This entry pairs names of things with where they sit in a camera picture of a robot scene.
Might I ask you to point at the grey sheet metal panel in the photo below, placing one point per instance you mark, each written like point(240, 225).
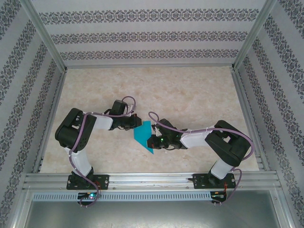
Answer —
point(152, 216)

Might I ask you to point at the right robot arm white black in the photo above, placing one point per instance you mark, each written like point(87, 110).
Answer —
point(192, 140)

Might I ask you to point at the aluminium table edge rail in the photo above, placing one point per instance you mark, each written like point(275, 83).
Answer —
point(149, 65)
point(51, 118)

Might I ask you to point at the small black rail clamp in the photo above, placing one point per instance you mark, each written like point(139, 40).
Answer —
point(190, 177)

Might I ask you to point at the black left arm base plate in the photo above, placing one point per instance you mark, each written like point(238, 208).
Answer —
point(104, 181)

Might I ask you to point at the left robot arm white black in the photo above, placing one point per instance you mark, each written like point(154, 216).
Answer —
point(103, 122)

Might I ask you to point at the blue square paper sheet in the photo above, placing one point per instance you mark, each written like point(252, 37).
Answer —
point(141, 135)

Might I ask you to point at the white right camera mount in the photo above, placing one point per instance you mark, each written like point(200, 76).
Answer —
point(156, 130)

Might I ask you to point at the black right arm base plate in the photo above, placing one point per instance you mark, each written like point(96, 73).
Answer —
point(199, 181)

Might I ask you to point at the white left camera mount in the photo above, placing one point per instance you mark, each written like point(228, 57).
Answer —
point(131, 113)

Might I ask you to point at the control board with LED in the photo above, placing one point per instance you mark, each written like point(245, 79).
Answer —
point(218, 196)
point(88, 196)

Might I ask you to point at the aluminium frame upright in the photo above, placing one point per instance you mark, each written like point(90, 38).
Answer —
point(283, 209)
point(21, 209)

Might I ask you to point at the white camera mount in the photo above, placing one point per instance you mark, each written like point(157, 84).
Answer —
point(131, 113)
point(156, 130)

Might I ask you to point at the aluminium frame corner post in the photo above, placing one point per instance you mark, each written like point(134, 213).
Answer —
point(252, 35)
point(47, 35)

